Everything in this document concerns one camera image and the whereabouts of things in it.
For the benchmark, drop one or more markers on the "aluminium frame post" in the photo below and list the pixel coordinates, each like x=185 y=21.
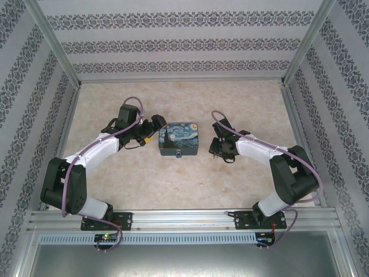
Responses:
x=54 y=40
x=308 y=40

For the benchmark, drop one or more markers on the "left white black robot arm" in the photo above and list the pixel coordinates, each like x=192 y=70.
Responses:
x=98 y=150

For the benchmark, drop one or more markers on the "small blue padlock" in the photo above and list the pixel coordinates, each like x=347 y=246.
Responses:
x=178 y=155

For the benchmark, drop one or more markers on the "aluminium table side rail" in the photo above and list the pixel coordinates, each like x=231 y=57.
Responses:
x=69 y=121
x=295 y=121

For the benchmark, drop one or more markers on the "grey metal sheet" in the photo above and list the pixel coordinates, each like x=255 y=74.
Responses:
x=184 y=259

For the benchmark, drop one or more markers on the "starry night tin box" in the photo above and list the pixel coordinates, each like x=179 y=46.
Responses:
x=178 y=135

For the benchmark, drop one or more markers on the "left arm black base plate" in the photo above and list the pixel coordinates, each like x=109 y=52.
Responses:
x=127 y=220

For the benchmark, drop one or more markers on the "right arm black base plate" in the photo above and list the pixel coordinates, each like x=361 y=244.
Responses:
x=242 y=220

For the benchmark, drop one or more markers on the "aluminium mounting rail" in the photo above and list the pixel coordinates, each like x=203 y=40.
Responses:
x=184 y=220

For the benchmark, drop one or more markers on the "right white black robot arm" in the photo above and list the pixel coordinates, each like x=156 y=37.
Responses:
x=259 y=151

